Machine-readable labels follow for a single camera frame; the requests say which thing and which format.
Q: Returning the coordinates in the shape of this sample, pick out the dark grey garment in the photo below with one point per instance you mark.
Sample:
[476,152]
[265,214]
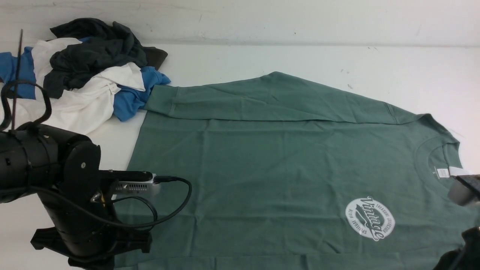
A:
[82,48]

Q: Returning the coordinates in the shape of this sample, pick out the green long-sleeve top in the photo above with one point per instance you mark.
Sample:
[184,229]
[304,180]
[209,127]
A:
[291,174]

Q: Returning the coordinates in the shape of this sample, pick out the white garment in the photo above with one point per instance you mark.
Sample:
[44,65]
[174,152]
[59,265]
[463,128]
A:
[80,110]

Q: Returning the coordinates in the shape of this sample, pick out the blue garment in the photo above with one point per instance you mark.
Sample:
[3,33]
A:
[126,103]

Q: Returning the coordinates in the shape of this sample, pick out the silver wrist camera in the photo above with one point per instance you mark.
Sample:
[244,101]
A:
[466,190]
[136,183]

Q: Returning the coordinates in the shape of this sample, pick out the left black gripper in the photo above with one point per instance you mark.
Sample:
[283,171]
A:
[83,230]

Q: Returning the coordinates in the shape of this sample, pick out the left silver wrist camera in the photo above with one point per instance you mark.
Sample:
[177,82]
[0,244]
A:
[136,183]

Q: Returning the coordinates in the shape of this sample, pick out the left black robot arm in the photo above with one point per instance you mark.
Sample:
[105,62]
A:
[62,168]

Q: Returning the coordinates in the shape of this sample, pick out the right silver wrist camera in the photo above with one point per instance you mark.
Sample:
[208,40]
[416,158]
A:
[466,190]

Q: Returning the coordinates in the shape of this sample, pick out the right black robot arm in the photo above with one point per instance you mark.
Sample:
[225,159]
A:
[466,257]

